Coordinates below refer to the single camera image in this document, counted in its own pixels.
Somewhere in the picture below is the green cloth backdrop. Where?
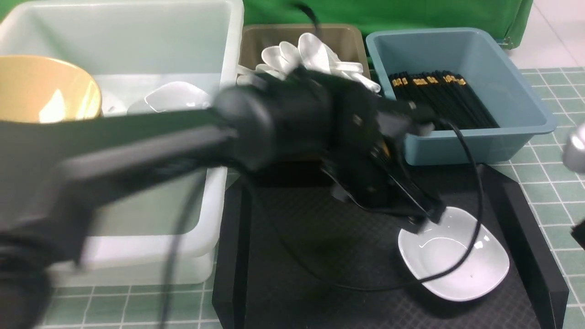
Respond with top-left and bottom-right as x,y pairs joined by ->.
243,0 -> 533,49

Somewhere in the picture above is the pile of white spoons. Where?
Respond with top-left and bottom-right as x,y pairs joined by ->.
236,32 -> 382,93

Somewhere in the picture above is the brown spoon bin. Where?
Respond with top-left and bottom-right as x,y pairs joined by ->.
239,23 -> 371,78

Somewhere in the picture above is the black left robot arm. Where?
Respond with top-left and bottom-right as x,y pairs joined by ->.
1,67 -> 445,329

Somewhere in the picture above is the black serving tray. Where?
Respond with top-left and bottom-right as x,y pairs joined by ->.
212,162 -> 569,329

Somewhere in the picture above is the white plastic tub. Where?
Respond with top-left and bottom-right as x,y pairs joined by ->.
1,0 -> 243,287

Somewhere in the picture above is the white square dish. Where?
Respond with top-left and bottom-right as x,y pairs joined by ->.
398,207 -> 510,302

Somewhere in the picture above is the bundle of black chopsticks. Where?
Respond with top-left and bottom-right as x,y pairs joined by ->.
388,70 -> 499,130

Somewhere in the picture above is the stack of white dishes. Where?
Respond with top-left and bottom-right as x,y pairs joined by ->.
126,81 -> 211,115

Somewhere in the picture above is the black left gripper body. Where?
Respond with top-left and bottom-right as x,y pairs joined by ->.
322,78 -> 447,233

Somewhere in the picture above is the blue plastic bin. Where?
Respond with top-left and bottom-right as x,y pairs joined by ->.
366,28 -> 557,163

